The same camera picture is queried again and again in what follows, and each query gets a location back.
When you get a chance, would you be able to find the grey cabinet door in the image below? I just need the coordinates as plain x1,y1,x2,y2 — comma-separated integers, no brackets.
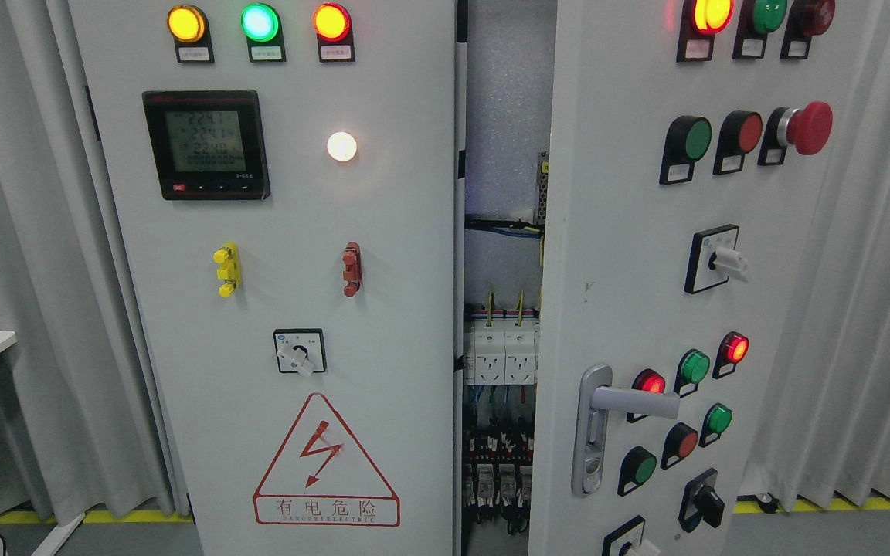
529,1,872,555
70,1,456,555

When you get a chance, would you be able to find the red indicator light left door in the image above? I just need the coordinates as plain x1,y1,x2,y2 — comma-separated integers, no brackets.
312,2,351,42

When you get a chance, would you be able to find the green indicator light left door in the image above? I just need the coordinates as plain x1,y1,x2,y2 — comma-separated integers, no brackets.
240,3,281,43

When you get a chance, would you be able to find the yellow indicator light left door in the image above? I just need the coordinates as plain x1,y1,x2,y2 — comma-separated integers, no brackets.
167,5,207,43

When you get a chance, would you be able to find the white DIN socket breaker row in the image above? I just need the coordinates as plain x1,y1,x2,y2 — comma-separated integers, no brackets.
463,317,540,385

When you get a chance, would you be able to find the metal mesh power supply module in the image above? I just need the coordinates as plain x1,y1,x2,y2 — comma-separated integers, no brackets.
534,151,549,226

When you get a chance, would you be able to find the white indicator light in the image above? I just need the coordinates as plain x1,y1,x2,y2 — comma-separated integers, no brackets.
325,131,359,163

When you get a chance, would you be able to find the red electric hazard warning sticker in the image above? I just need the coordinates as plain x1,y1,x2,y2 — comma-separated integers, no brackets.
252,393,400,527

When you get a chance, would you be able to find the black digital power meter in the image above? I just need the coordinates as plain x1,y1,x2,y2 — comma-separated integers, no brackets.
142,90,270,201

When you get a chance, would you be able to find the red mushroom emergency stop button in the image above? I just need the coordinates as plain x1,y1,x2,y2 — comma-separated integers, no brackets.
776,101,834,155

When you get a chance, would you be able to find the grey curtain left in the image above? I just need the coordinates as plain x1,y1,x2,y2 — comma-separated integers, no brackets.
0,1,189,522

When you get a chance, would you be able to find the grey curtain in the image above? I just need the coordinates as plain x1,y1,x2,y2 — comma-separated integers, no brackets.
0,1,189,522
739,1,890,509

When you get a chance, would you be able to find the grey curtain right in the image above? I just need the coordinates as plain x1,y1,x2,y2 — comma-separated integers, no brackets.
739,1,890,509

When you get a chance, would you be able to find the red terminal post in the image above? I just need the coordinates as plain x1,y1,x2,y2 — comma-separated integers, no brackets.
342,242,362,298

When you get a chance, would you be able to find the left door rotary selector switch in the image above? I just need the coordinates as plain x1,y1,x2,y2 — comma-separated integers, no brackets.
273,328,326,376

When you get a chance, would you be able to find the silver door lever handle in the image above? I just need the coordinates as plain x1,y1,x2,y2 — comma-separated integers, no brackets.
571,363,681,497

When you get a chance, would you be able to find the yellow terminal post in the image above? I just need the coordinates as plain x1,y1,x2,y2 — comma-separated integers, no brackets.
212,242,243,299

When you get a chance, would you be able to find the right door white rotary switch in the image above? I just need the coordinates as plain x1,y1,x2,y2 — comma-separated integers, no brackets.
683,224,751,294

